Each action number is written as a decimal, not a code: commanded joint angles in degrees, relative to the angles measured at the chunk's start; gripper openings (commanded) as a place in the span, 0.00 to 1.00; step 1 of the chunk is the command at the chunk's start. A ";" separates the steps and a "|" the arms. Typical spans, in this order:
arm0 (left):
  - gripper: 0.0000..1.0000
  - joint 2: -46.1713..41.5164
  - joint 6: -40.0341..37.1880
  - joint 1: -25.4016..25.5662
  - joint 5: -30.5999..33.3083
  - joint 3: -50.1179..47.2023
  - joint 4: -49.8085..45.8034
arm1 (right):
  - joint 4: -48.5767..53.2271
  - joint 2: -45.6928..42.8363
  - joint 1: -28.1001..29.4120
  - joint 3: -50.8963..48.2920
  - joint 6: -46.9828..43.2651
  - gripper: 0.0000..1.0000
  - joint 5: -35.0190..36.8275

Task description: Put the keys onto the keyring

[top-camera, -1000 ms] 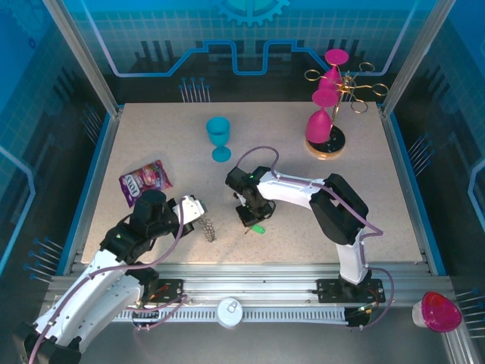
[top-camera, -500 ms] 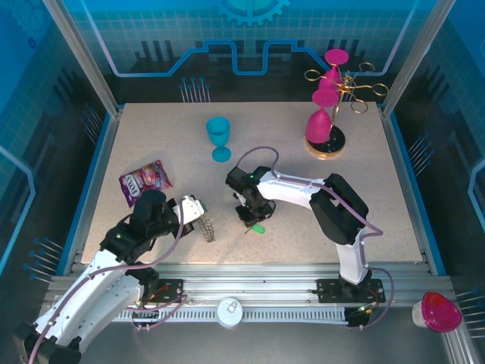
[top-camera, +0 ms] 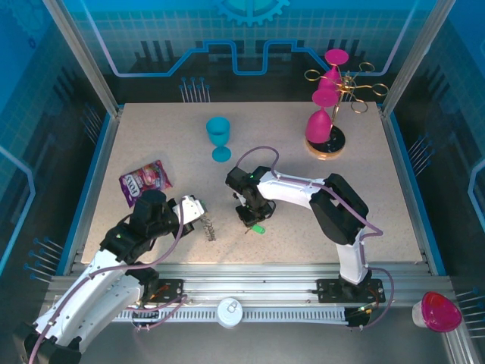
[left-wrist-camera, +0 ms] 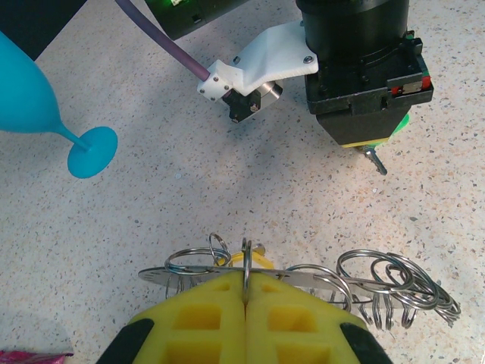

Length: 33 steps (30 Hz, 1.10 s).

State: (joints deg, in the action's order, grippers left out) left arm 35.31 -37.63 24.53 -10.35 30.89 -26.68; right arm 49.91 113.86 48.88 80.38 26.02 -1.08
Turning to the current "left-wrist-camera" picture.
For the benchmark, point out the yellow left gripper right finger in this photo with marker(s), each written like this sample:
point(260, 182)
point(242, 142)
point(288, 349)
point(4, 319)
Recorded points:
point(322, 333)

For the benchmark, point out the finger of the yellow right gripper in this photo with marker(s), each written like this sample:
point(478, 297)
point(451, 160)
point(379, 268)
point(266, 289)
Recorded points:
point(360, 129)

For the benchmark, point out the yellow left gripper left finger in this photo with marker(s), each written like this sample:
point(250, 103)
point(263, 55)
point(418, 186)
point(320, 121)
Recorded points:
point(170, 333)

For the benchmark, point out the small silver key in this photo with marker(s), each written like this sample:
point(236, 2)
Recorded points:
point(379, 165)

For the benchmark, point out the purple candy bag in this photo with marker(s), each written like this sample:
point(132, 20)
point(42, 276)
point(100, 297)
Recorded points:
point(30, 358)

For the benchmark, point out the teal plastic goblet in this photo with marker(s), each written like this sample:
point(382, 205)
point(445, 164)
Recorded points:
point(22, 98)

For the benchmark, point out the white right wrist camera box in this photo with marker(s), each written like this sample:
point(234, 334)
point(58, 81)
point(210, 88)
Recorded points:
point(273, 57)

